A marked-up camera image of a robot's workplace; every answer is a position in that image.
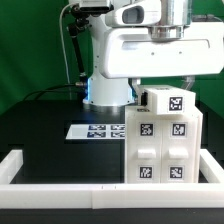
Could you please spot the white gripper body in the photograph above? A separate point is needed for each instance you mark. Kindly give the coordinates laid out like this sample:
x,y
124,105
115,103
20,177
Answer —
x,y
132,53

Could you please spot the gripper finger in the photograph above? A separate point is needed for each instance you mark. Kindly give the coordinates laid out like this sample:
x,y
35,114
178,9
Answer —
x,y
138,91
188,82

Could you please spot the white cabinet top block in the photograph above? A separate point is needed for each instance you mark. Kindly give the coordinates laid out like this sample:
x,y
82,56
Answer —
x,y
165,100

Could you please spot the white cabinet body box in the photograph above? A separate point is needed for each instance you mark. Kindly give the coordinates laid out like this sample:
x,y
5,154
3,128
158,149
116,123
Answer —
x,y
137,112

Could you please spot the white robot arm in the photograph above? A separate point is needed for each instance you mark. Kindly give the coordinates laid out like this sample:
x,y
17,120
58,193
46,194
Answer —
x,y
152,38

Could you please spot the white U-shaped fence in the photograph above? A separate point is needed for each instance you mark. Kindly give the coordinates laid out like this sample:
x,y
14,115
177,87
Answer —
x,y
209,194

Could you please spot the white flat base plate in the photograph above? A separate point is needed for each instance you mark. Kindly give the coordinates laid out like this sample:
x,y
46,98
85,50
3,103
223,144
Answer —
x,y
96,131

